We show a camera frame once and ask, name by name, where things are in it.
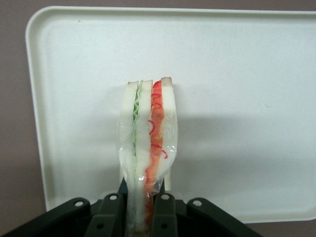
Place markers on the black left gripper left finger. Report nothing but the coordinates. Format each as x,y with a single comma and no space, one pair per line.
108,214

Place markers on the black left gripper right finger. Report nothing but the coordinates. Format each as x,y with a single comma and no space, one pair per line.
164,214

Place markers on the plastic-wrapped triangle sandwich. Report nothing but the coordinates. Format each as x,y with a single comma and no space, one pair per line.
143,138

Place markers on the white rectangular plastic tray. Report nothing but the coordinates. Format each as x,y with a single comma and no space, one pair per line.
234,98

